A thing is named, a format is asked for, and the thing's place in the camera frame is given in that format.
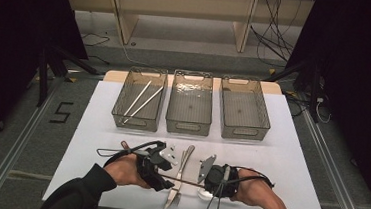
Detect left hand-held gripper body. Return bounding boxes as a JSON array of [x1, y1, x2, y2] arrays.
[[135, 140, 179, 189]]

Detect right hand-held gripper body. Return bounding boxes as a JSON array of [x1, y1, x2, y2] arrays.
[[195, 153, 242, 200]]

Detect silver fork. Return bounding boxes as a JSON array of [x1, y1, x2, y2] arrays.
[[169, 148, 188, 209]]

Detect silver table knife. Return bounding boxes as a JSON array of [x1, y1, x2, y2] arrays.
[[162, 142, 196, 209]]

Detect brown wooden chopstick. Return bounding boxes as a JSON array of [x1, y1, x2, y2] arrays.
[[160, 174, 208, 189], [160, 173, 208, 188]]

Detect transparent grey plastic bin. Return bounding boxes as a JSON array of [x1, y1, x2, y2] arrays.
[[109, 64, 170, 134], [215, 74, 275, 143], [164, 68, 216, 138]]

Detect person's left hand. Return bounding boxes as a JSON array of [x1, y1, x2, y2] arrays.
[[101, 151, 153, 190]]

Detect person's right hand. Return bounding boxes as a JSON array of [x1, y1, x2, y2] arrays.
[[230, 167, 270, 205]]

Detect white table cover sheet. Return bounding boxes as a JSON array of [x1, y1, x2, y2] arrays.
[[41, 76, 337, 209]]

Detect black metal stand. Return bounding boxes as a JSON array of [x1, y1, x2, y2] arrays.
[[261, 55, 325, 124]]

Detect black tripod stand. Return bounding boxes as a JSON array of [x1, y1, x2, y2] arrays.
[[26, 43, 103, 112]]

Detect beige wooden desk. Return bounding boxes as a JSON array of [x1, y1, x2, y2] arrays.
[[58, 0, 316, 60]]

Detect black curtain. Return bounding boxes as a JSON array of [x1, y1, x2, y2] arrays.
[[0, 0, 94, 170], [274, 0, 371, 209]]

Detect left hand-held gripper cable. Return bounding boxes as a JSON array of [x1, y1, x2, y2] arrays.
[[96, 136, 167, 163]]

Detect hand-held gripper cable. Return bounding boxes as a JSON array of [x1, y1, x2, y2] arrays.
[[96, 136, 167, 163], [204, 162, 277, 209]]

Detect right hand-held gripper cable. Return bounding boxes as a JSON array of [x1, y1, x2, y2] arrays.
[[204, 162, 277, 209]]

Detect metal floor rail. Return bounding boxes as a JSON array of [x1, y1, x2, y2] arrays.
[[0, 73, 63, 209], [294, 108, 371, 209]]

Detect white floor cable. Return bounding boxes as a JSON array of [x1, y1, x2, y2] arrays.
[[103, 27, 153, 68]]

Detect black floor cable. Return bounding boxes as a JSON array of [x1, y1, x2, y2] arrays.
[[78, 31, 113, 65]]

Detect bundle of black cables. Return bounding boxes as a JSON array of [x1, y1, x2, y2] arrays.
[[246, 0, 300, 69]]

